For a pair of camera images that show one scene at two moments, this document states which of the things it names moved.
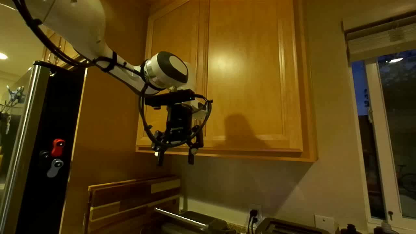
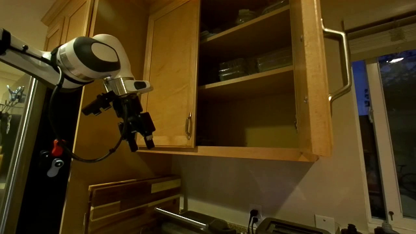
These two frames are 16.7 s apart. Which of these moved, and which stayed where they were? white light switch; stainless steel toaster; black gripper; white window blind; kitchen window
Moved: black gripper
Stayed: white light switch; white window blind; stainless steel toaster; kitchen window
